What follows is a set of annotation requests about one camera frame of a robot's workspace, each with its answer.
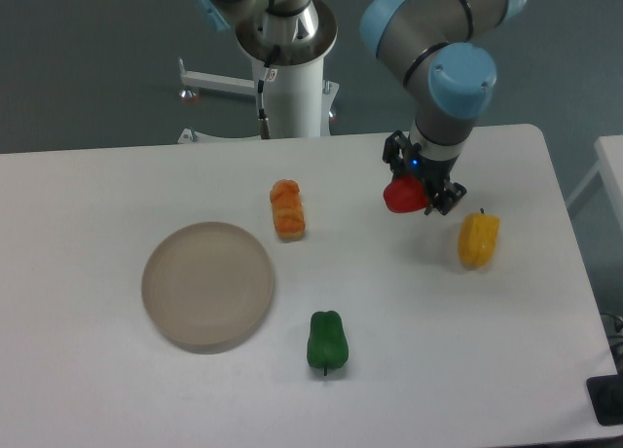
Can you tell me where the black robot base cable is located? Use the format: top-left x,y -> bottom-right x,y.
256,44 -> 282,140

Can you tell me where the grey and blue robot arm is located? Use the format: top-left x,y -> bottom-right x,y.
196,0 -> 527,213

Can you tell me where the green bell pepper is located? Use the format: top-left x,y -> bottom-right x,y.
306,311 -> 349,377

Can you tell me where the beige round plate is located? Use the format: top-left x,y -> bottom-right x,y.
141,222 -> 275,354

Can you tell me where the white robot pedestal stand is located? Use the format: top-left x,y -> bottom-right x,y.
178,0 -> 339,139

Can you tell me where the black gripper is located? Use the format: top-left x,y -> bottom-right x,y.
382,131 -> 467,215

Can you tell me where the yellow bell pepper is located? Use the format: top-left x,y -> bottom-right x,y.
458,208 -> 500,269

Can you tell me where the orange bread loaf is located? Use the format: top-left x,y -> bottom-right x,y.
270,179 -> 306,241

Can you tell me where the black device at table edge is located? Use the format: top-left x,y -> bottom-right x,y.
586,374 -> 622,427

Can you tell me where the red bell pepper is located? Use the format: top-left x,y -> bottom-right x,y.
383,174 -> 428,213

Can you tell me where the white side table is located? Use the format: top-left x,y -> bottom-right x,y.
566,135 -> 622,217

